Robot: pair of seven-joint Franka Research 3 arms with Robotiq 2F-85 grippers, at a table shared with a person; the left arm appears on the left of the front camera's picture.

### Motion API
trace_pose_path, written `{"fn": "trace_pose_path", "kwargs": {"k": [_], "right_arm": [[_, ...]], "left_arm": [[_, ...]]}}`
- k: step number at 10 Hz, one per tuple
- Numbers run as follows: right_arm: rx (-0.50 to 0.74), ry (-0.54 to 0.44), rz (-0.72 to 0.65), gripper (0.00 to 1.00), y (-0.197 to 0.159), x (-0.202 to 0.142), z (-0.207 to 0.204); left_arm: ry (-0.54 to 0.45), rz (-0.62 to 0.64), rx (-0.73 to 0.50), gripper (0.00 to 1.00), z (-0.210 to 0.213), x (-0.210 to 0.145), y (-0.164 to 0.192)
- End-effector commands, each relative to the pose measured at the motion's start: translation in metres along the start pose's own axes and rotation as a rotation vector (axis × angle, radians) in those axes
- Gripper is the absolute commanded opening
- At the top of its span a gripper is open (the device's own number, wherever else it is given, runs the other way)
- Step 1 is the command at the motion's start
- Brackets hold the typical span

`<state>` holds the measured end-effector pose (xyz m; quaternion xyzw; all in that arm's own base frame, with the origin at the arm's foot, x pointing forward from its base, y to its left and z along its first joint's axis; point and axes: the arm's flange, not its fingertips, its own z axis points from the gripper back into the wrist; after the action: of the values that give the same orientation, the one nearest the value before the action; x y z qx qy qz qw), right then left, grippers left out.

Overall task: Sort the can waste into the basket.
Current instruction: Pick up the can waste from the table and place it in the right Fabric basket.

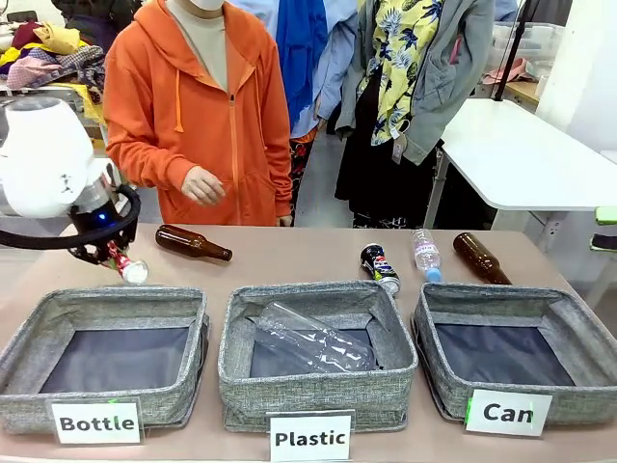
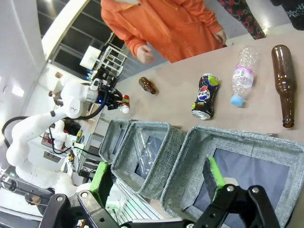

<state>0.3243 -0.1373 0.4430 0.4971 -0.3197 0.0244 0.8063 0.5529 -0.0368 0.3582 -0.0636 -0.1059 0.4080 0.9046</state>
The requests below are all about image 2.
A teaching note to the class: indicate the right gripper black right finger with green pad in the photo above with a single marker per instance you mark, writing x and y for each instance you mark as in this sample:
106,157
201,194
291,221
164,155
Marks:
213,177

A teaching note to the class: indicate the clear water bottle blue cap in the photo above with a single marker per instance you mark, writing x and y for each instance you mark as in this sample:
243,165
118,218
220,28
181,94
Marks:
244,76

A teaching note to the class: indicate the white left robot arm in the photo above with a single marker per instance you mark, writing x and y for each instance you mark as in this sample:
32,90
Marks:
22,140

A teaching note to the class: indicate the tall brown glass bottle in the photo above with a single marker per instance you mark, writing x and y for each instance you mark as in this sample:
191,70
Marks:
284,80

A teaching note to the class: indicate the small grey fabric basket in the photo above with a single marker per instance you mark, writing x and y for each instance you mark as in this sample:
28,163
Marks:
110,135

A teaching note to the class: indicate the person in black clothing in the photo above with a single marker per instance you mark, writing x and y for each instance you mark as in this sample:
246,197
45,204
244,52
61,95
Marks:
292,12

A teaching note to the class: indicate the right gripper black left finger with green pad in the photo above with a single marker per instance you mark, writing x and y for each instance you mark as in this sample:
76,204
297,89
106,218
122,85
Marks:
101,180

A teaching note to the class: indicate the small brown glass bottle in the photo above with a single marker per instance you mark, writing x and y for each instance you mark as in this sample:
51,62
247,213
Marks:
147,85

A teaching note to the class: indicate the large grey fabric basket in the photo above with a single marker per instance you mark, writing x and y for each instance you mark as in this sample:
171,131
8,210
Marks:
190,147

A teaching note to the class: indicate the person in floral clothing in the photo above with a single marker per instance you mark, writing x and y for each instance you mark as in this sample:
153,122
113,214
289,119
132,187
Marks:
240,14

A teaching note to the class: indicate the person's left forearm orange sleeve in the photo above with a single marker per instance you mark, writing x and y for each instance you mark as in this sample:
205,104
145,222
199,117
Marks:
213,21

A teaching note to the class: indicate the person's right hand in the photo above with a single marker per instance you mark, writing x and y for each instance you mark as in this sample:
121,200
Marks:
145,55

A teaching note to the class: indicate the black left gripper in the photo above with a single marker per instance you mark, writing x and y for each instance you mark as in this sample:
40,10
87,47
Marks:
105,96

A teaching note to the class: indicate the person in orange hoodie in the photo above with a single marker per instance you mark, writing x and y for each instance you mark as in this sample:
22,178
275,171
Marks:
166,26

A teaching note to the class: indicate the person's left hand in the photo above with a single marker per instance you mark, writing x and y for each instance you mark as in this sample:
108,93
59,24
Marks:
221,36

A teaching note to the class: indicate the white box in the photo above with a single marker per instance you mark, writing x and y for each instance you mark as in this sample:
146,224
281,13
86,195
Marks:
89,56

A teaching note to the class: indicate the crumpled clear plastic bottle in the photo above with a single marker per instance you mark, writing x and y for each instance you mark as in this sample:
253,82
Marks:
147,152

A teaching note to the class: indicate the medium grey fabric basket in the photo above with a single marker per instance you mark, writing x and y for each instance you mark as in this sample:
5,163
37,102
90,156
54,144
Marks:
171,147

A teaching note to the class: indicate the crushed black Pepsi can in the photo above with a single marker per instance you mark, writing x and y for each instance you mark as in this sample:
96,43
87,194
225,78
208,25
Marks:
205,97

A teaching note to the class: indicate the person's right forearm orange sleeve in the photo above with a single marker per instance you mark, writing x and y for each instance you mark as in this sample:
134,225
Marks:
134,41

